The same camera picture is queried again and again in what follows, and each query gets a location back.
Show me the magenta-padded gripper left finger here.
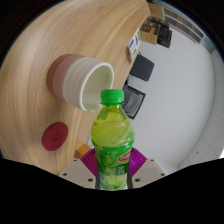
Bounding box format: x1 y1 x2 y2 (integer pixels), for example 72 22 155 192
58 148 99 190

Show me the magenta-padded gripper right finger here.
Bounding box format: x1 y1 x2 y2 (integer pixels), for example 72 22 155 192
128 147 168 189

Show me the green drink bottle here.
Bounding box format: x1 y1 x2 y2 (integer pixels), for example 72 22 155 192
90 88 136 191

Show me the flat round red coaster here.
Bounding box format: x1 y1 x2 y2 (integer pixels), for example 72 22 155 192
41 121 70 152

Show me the grey mesh office chair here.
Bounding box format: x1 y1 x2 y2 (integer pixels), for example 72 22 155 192
121 84 147 120

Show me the white cup with pink base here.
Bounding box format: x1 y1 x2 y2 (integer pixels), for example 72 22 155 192
46 53 115 113

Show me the black office chair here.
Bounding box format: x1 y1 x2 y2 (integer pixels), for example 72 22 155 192
129 54 155 83

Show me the white printed leaflet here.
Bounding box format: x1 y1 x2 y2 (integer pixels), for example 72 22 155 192
128 28 143 63

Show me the small tan cardboard box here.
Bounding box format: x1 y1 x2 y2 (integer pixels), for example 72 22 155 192
139 19 161 46

